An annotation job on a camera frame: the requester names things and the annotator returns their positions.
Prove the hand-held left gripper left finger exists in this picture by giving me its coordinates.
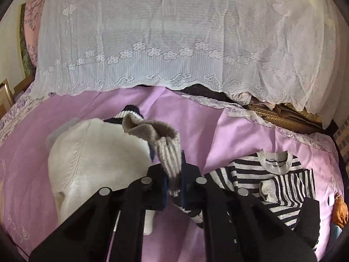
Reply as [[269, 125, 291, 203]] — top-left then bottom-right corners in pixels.
[[29, 165, 168, 262]]

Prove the beige quilted cloth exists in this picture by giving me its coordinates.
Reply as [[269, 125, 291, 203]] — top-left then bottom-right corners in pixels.
[[232, 93, 273, 110]]

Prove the pink floral pillow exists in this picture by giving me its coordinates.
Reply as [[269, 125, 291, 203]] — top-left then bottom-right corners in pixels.
[[23, 0, 48, 66]]

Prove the orange soft toy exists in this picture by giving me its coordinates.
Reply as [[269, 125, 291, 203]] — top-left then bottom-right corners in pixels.
[[331, 194, 349, 226]]

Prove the black and white striped sweater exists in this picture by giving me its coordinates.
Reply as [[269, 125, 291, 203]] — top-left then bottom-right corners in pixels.
[[121, 112, 317, 252]]

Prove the black garment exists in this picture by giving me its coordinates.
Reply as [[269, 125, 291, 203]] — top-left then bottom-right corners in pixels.
[[293, 198, 321, 252]]

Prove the purple bed sheet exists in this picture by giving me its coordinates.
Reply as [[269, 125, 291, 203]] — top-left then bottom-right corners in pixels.
[[0, 83, 347, 262]]

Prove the white lace cloth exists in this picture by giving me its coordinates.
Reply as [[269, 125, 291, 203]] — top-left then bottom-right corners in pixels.
[[29, 0, 341, 115]]

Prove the cream knit sweater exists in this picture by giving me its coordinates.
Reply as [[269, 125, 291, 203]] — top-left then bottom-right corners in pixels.
[[48, 105, 164, 236]]

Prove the brown woven mat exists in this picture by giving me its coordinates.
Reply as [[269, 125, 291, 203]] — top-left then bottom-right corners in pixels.
[[243, 102, 325, 133]]

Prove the wooden frame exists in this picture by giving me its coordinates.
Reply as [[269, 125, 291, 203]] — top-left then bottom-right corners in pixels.
[[0, 78, 15, 112]]

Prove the dark brown blanket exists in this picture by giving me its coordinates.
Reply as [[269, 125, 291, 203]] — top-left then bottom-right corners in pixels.
[[180, 84, 228, 102]]

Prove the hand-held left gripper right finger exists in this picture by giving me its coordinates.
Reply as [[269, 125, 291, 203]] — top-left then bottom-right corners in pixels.
[[180, 150, 318, 262]]

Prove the dark green patterned cloth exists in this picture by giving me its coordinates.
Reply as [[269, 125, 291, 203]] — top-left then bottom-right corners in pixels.
[[19, 4, 34, 78]]

